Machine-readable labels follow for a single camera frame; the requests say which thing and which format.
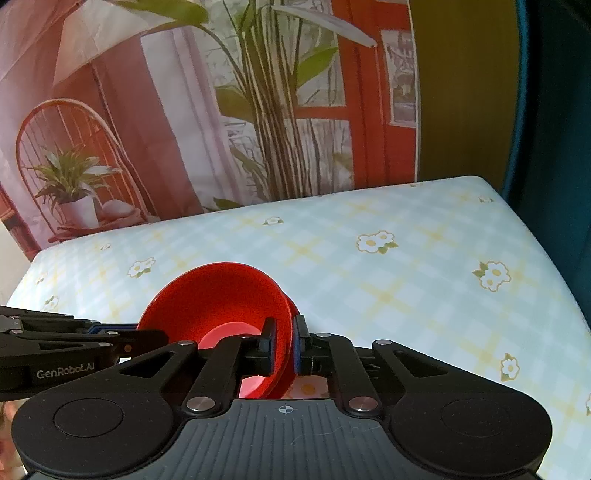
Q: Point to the red bowl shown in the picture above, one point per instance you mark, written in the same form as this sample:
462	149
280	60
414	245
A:
207	295
296	309

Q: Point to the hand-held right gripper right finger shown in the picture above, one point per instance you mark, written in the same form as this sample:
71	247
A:
301	355

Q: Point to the floral checked tablecloth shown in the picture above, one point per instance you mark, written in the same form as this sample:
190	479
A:
369	277

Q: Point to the teal curtain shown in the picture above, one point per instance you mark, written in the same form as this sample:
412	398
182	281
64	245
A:
554	138

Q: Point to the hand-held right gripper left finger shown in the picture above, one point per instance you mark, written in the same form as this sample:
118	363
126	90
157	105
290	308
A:
268	355

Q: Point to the printed wall tapestry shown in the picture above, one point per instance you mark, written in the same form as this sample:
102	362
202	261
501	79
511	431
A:
161	138

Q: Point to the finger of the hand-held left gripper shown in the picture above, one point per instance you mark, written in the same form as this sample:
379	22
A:
147	341
55	321

